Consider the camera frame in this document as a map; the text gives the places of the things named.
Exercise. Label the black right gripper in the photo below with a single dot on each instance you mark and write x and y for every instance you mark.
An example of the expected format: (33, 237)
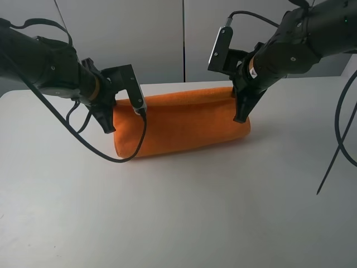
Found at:
(250, 78)

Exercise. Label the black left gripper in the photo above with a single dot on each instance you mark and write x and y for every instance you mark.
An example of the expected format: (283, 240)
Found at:
(97, 93)

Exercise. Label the orange microfiber towel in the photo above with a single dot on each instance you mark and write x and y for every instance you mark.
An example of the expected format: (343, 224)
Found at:
(177, 122)

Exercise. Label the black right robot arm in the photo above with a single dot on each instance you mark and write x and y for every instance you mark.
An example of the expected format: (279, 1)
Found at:
(302, 39)

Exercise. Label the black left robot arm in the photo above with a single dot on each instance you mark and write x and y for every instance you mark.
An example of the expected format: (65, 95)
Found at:
(53, 67)

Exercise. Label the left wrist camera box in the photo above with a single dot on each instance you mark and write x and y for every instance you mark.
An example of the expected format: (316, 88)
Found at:
(123, 78)

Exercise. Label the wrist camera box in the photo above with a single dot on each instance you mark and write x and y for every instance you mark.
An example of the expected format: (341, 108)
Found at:
(223, 59)
(123, 78)

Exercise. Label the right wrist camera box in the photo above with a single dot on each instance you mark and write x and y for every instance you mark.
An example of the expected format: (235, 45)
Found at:
(223, 59)

